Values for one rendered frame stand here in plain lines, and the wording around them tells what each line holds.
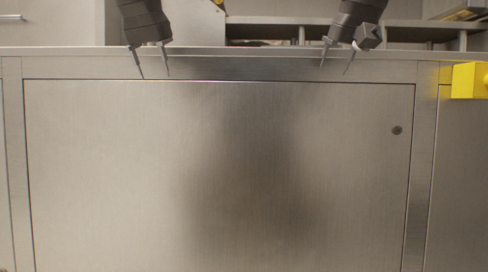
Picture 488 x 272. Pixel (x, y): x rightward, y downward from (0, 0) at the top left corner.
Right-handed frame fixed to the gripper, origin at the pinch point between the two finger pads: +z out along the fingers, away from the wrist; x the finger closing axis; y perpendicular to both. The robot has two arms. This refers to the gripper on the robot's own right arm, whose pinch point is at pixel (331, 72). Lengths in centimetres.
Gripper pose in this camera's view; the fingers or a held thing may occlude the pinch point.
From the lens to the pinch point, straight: 53.9
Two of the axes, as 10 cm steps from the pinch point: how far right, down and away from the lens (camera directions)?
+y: 0.8, 4.7, -8.8
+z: -1.8, 8.7, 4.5
